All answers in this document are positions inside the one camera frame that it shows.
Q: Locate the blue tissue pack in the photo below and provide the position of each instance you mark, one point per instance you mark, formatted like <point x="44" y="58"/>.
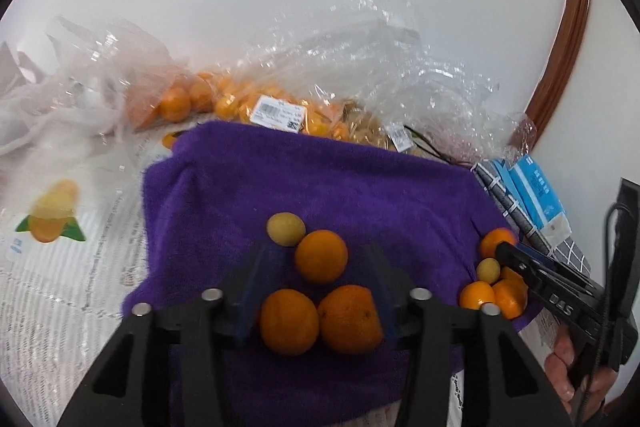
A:
<point x="540" y="201"/>

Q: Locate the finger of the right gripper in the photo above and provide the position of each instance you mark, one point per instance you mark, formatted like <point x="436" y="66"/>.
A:
<point x="555" y="267"/>
<point x="536" y="269"/>

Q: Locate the purple towel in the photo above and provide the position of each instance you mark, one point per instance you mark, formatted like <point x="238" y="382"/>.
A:
<point x="207" y="205"/>

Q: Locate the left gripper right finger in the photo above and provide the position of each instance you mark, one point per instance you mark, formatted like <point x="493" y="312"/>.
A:
<point x="400" y="316"/>

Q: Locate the grey checked folded cloth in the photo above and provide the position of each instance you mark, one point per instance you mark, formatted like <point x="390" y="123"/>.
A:
<point x="495" y="177"/>

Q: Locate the small orange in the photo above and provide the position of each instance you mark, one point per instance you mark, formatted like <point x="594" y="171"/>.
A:
<point x="493" y="239"/>

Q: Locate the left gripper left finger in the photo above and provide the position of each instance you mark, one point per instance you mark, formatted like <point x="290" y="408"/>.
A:
<point x="246" y="287"/>

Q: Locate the clear crumpled plastic bag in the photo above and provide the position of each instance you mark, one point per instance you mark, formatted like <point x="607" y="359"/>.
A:
<point x="110" y="77"/>

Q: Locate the yellow-green longan fruit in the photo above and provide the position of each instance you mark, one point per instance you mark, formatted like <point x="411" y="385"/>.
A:
<point x="488" y="271"/>

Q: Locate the large tangerine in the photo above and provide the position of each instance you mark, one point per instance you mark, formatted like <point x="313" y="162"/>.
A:
<point x="349" y="321"/>

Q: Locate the brown wooden door frame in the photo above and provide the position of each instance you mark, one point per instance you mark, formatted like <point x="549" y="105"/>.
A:
<point x="556" y="76"/>

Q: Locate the clear bag of oranges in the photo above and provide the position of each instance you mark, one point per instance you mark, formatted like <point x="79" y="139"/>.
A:
<point x="357" y="72"/>

